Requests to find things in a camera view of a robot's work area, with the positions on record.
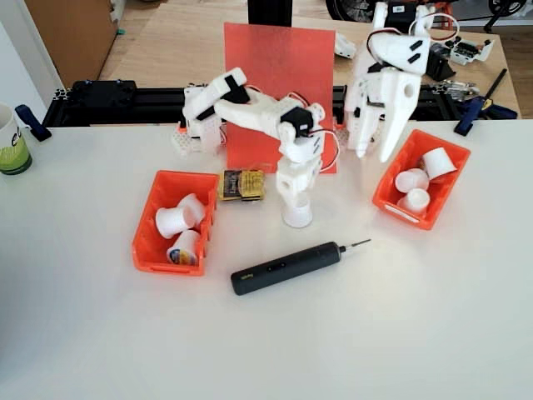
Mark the white and green mug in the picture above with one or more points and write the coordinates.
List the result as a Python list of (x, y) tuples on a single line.
[(12, 137)]

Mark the white device with circuit board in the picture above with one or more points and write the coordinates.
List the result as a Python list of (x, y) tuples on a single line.
[(468, 52)]

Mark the black upright post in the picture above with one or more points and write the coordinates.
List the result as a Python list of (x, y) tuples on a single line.
[(270, 10)]

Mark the white fixed gripper finger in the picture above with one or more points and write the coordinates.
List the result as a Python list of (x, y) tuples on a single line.
[(393, 133), (295, 201)]

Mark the small green object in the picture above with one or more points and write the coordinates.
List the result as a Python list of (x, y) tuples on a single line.
[(121, 32)]

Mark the orange stand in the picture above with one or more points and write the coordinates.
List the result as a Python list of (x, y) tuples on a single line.
[(447, 16)]

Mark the black aluminium rail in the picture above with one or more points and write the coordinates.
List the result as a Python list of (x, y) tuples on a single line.
[(125, 106)]

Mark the white moving gripper finger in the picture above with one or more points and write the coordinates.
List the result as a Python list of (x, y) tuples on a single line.
[(368, 129)]

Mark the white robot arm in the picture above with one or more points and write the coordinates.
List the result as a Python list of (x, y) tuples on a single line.
[(360, 96), (250, 112)]

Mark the black bicycle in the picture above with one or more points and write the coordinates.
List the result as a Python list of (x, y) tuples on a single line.
[(350, 10)]

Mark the silver metal clamp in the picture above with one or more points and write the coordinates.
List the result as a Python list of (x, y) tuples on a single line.
[(458, 89)]

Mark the orange plastic bin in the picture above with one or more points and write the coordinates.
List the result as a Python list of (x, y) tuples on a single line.
[(145, 246)]

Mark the white coffee pod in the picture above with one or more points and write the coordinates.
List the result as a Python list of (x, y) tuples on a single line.
[(439, 162), (183, 248), (416, 200), (297, 217), (170, 221), (410, 180)]

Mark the dark grey electric screwdriver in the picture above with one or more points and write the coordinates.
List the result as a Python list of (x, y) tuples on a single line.
[(275, 268)]

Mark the blue lid coffee pod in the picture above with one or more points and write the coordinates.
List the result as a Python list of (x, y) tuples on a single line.
[(196, 206)]

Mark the orange bin with white label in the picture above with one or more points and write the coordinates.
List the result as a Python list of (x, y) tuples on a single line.
[(441, 204)]

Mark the red foam sheet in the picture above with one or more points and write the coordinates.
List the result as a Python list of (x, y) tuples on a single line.
[(283, 62)]

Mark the blue clamp with black bar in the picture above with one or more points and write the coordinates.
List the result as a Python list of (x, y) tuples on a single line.
[(468, 116)]

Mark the yellow and black packet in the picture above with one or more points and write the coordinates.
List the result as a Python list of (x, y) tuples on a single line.
[(245, 185)]

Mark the black printed part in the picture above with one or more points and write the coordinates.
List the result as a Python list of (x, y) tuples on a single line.
[(439, 66)]

